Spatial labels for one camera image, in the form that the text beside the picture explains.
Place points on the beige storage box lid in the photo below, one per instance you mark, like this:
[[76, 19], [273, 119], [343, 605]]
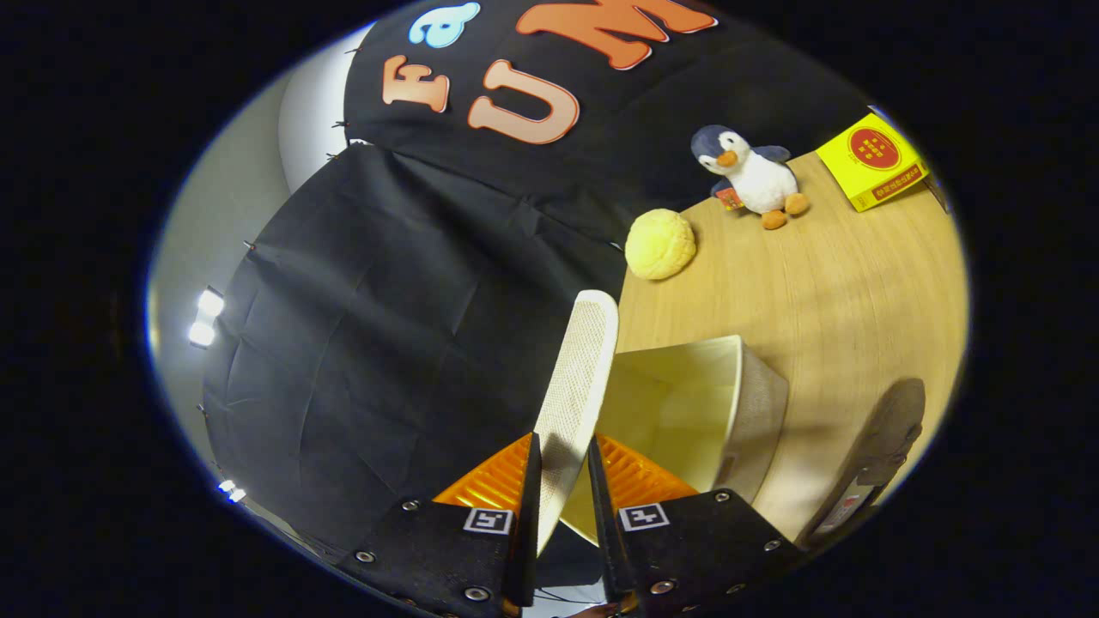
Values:
[[575, 386]]

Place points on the blue and white penguin plush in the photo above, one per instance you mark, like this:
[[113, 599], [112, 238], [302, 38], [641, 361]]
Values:
[[760, 180]]

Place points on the yellow book with red circle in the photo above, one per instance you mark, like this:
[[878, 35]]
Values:
[[871, 159]]

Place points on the brown fuzzy shoe with bow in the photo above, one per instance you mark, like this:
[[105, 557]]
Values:
[[884, 429]]

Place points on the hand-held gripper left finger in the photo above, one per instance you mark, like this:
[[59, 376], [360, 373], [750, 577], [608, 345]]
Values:
[[525, 549]]

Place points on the yellow bun plush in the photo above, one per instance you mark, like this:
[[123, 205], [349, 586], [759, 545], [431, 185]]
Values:
[[659, 245]]

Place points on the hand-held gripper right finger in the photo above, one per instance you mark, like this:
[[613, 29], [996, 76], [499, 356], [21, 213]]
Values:
[[605, 532]]

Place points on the beige fabric storage box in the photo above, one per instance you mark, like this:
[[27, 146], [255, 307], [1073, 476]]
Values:
[[678, 403]]

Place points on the ceiling light panel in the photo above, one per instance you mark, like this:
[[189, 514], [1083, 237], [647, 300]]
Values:
[[232, 491], [206, 318]]

